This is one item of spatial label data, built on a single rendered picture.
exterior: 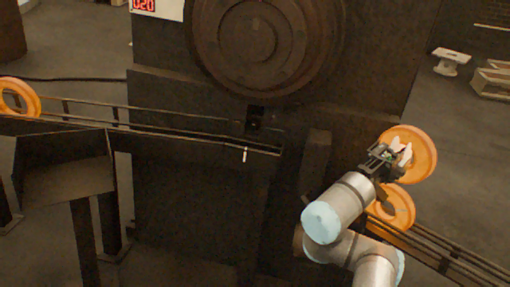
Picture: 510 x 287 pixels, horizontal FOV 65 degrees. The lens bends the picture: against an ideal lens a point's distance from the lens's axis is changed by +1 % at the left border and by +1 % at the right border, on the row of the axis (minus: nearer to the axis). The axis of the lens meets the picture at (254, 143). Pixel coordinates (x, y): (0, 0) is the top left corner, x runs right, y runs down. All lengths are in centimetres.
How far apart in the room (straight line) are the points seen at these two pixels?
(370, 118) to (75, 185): 97
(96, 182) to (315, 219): 77
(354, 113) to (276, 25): 44
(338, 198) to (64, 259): 139
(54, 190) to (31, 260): 69
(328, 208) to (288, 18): 49
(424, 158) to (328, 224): 35
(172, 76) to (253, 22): 47
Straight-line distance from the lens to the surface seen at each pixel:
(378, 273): 90
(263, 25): 108
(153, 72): 147
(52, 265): 199
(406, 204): 120
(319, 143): 129
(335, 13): 114
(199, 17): 120
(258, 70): 113
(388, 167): 99
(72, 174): 144
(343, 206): 90
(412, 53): 135
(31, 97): 168
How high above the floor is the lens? 145
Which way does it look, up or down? 32 degrees down
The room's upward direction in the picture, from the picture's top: 8 degrees clockwise
